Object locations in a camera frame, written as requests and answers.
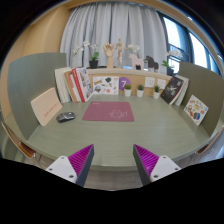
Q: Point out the white orchid right pot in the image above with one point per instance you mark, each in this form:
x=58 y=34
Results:
x=170 y=68

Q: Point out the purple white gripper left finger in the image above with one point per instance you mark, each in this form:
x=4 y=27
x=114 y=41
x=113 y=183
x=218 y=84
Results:
x=74 y=168

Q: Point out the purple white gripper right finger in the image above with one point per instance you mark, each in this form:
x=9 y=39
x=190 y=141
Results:
x=152 y=167

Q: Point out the black horse figurine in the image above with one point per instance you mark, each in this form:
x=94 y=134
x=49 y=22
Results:
x=152 y=63

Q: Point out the white book stack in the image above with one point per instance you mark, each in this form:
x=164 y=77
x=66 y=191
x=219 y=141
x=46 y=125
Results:
x=63 y=92

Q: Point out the grey curtain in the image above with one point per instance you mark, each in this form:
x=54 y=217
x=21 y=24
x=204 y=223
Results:
x=102 y=22

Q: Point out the purple round number sign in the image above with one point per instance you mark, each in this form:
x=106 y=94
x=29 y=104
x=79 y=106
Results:
x=123 y=81

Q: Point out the green partition panel left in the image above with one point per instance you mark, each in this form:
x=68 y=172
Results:
x=28 y=77

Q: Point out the beige leaning board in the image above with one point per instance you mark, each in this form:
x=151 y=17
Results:
x=45 y=106

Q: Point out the green partition panel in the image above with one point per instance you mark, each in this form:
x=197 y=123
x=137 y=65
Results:
x=28 y=77
x=208 y=87

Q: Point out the small potted plant left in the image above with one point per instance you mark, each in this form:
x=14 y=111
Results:
x=127 y=90

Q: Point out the wooden mannequin figure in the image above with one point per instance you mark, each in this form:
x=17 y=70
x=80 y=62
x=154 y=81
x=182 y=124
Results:
x=120 y=47

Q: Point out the wooden shelf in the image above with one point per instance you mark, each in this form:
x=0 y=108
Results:
x=135 y=77

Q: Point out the white sticker card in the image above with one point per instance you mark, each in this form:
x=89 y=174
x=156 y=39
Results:
x=106 y=85

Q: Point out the grey computer mouse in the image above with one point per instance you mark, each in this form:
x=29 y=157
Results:
x=63 y=117

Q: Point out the red white book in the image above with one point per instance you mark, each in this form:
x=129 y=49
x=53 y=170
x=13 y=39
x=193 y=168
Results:
x=79 y=92

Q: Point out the pink horse figurine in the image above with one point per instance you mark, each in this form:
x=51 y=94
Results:
x=136 y=61

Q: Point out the small potted plant right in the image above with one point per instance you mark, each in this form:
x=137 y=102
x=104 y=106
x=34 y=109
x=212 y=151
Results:
x=156 y=93

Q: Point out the colourful picture card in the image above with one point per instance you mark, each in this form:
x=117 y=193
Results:
x=196 y=109

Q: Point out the green partition panel right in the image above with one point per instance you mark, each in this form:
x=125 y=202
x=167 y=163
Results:
x=208 y=87

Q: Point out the wooden chair left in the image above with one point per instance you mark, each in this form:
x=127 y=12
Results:
x=25 y=150

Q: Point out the small potted plant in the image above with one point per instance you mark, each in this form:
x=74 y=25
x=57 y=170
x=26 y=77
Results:
x=127 y=90
x=156 y=93
x=140 y=90

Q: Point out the maroon mouse pad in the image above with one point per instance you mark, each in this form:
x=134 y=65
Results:
x=109 y=111

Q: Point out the small potted plant middle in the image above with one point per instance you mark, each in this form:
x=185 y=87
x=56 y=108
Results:
x=140 y=90

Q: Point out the wooden hand model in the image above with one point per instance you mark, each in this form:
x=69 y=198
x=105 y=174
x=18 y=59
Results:
x=109 y=52

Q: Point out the white orchid black pot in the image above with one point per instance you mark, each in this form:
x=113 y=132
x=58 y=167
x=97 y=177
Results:
x=94 y=54

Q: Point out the white illustrated magazine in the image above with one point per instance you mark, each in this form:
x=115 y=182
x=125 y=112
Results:
x=85 y=84

